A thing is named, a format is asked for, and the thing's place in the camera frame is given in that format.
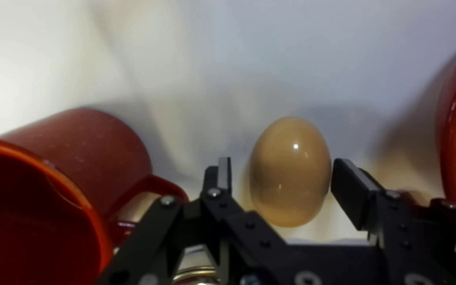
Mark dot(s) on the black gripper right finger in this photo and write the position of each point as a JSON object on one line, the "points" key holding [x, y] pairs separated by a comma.
{"points": [[359, 196]]}

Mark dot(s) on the beige egg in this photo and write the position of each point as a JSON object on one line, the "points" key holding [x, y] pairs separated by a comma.
{"points": [[291, 169]]}

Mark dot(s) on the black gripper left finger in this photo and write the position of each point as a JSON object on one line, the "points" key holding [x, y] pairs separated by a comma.
{"points": [[220, 211]]}

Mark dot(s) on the red mug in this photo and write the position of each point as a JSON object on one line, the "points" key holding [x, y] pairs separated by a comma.
{"points": [[53, 175]]}

